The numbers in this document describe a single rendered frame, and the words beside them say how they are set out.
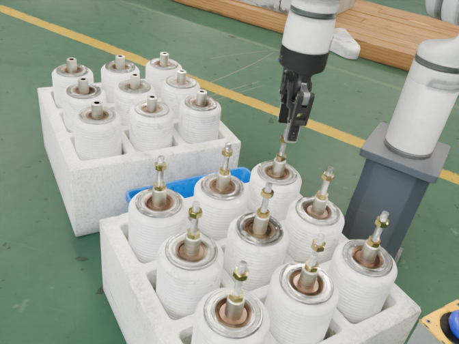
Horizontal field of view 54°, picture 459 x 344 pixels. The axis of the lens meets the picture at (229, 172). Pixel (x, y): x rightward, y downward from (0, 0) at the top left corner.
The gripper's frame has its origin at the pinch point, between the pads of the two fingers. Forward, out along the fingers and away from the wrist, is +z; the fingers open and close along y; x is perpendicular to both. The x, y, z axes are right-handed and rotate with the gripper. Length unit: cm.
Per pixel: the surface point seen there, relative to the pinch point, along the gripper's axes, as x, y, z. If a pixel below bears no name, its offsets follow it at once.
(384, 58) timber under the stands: 78, -136, 33
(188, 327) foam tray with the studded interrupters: -15.7, 28.6, 17.4
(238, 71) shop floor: 5, -110, 35
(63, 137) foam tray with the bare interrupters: -43, -19, 17
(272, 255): -3.6, 20.2, 11.3
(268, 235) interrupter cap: -4.1, 17.3, 10.0
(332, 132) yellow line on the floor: 34, -64, 35
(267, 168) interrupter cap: -1.8, -1.0, 10.0
